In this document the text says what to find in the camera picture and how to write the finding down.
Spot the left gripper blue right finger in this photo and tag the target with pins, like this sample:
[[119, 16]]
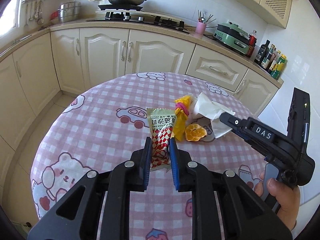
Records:
[[179, 159]]

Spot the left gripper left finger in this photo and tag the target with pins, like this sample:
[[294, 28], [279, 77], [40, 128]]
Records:
[[141, 172]]

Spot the red white checkered wrapper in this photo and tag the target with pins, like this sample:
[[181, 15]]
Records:
[[161, 122]]

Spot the right hand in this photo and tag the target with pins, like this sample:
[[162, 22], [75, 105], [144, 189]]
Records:
[[288, 199]]

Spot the orange peel right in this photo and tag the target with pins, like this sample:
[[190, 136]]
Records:
[[195, 132]]

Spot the pink checkered tablecloth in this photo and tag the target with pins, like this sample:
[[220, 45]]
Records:
[[102, 127]]

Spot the white tissue paper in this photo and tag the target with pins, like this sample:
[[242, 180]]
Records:
[[207, 113]]

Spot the yellow wrapper pink band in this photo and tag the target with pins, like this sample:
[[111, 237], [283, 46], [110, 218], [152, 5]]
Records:
[[181, 118]]

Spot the green yellow bottle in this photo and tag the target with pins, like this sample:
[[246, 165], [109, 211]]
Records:
[[278, 67]]

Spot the dark sauce bottle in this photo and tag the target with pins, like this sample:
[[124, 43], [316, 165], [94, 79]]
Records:
[[261, 52]]

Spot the red liquid bottle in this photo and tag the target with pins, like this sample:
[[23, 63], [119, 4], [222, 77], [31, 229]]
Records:
[[252, 43]]

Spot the green electric cooker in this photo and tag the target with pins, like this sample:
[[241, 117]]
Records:
[[232, 36]]

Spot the pink utensil cup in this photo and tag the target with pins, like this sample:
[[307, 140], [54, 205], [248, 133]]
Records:
[[200, 28]]

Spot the gas stove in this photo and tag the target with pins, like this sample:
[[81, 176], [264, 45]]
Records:
[[140, 17]]

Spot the cream lower cabinets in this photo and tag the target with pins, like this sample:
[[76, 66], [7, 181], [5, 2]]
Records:
[[74, 59]]

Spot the steel stock pot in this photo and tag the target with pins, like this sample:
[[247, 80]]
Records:
[[69, 11]]

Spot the hanging utensil rack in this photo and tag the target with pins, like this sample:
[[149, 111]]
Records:
[[33, 12]]

